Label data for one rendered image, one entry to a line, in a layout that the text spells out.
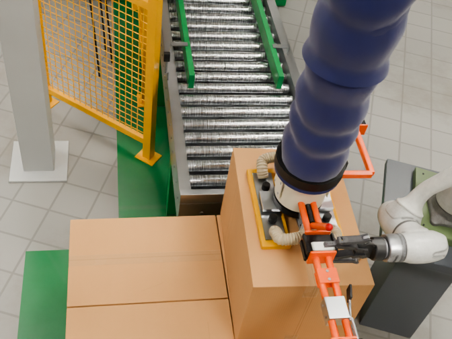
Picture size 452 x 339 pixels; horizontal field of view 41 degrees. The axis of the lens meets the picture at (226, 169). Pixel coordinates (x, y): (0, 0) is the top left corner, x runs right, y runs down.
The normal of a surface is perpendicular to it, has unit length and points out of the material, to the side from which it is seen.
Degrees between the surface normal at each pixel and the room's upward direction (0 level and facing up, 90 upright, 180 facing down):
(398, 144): 0
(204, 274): 0
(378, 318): 90
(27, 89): 90
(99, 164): 0
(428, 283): 90
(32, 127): 90
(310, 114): 79
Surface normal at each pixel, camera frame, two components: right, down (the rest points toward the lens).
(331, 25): -0.62, 0.29
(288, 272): 0.13, -0.66
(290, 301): 0.10, 0.75
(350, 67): -0.20, 0.84
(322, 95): -0.59, 0.69
